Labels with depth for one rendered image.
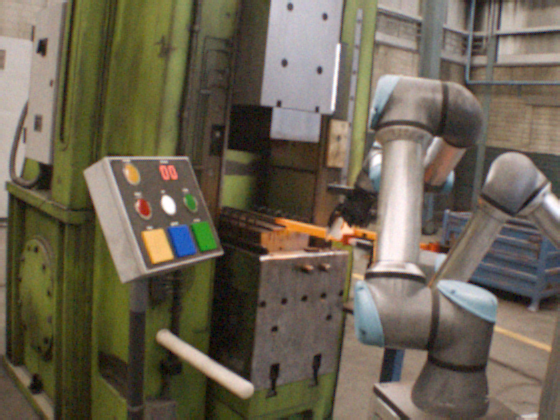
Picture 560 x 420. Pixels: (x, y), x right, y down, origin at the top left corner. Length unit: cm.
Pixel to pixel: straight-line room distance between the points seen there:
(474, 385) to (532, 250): 443
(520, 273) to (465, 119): 443
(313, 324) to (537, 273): 367
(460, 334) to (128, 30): 156
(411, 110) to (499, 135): 980
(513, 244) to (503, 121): 556
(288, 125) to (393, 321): 98
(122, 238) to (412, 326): 67
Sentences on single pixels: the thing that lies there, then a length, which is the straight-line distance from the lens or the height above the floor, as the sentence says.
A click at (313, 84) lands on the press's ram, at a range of 195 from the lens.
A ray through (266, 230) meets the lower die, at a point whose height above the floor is 98.
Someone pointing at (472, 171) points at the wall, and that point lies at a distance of 1129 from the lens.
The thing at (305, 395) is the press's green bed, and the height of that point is 40.
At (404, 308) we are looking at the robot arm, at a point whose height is 101.
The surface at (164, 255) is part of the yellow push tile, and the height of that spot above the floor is 99.
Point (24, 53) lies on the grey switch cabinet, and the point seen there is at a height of 194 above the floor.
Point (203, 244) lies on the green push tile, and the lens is 153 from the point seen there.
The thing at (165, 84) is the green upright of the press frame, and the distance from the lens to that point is 180.
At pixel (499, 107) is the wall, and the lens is 1103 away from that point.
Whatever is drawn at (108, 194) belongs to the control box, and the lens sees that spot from 138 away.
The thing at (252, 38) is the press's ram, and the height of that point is 157.
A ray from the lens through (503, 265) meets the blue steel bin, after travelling 568.
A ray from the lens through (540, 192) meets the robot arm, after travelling 149.
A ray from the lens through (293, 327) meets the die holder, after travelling 198.
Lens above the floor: 129
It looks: 7 degrees down
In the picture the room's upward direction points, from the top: 6 degrees clockwise
